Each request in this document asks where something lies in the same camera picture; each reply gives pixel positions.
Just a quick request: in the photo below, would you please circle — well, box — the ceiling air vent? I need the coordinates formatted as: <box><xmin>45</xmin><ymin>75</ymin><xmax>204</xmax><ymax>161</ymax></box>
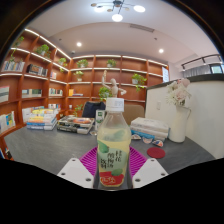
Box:
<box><xmin>129</xmin><ymin>23</ymin><xmax>155</xmax><ymax>33</ymax></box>

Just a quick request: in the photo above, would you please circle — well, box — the grey curtain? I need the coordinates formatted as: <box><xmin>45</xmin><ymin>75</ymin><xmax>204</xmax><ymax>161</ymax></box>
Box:
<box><xmin>183</xmin><ymin>64</ymin><xmax>213</xmax><ymax>78</ymax></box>

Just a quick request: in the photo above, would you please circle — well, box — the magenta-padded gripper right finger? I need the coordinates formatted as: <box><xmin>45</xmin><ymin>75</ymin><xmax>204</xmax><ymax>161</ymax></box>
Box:
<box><xmin>129</xmin><ymin>146</ymin><xmax>169</xmax><ymax>189</ymax></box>

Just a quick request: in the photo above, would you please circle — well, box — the chair with dark jacket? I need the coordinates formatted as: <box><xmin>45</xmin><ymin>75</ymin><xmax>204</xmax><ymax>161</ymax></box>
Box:
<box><xmin>81</xmin><ymin>100</ymin><xmax>107</xmax><ymax>119</ymax></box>

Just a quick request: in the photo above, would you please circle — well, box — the tan upholstered chair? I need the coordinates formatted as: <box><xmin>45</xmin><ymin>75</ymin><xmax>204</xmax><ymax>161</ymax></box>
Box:
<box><xmin>123</xmin><ymin>104</ymin><xmax>146</xmax><ymax>126</ymax></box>

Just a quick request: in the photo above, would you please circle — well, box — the dark book stack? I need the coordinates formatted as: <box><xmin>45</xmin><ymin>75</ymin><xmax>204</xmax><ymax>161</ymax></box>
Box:
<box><xmin>56</xmin><ymin>115</ymin><xmax>96</xmax><ymax>135</ymax></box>

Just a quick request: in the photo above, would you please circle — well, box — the orange wooden shelf unit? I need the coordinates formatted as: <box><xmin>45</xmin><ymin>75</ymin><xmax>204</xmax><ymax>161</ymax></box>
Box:
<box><xmin>0</xmin><ymin>28</ymin><xmax>170</xmax><ymax>159</ymax></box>

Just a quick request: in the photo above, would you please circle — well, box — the black ceiling track rail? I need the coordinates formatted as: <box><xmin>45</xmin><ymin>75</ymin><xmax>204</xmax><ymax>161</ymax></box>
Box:
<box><xmin>181</xmin><ymin>53</ymin><xmax>223</xmax><ymax>70</ymax></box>

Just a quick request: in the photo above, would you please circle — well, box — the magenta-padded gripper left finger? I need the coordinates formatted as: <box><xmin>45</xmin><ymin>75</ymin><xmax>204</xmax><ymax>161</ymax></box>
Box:
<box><xmin>57</xmin><ymin>146</ymin><xmax>99</xmax><ymax>190</ymax></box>

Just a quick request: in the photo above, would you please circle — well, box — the colourful book stack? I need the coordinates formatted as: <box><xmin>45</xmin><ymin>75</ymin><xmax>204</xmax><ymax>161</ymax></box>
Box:
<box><xmin>25</xmin><ymin>107</ymin><xmax>59</xmax><ymax>131</ymax></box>

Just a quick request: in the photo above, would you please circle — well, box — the flat round red coaster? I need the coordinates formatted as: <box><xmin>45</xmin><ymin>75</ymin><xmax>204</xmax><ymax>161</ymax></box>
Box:
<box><xmin>146</xmin><ymin>146</ymin><xmax>166</xmax><ymax>160</ymax></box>

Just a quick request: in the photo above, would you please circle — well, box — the tall green-white drink carton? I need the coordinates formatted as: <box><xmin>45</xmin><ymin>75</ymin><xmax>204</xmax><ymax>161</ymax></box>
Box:
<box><xmin>94</xmin><ymin>109</ymin><xmax>107</xmax><ymax>132</ymax></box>

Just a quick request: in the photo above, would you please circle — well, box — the ceiling chandelier with round lamps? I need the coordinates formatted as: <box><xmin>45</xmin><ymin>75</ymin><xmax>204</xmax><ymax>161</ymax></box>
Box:
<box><xmin>90</xmin><ymin>0</ymin><xmax>147</xmax><ymax>23</ymax></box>

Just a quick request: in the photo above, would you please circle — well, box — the yellow-green drink bottle white cap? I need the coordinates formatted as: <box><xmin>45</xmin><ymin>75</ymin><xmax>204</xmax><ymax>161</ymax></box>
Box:
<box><xmin>96</xmin><ymin>97</ymin><xmax>132</xmax><ymax>191</ymax></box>

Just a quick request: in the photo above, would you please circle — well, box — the white vase with pale flowers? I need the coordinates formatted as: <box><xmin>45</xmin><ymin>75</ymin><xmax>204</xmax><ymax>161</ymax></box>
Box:
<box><xmin>165</xmin><ymin>78</ymin><xmax>193</xmax><ymax>144</ymax></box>

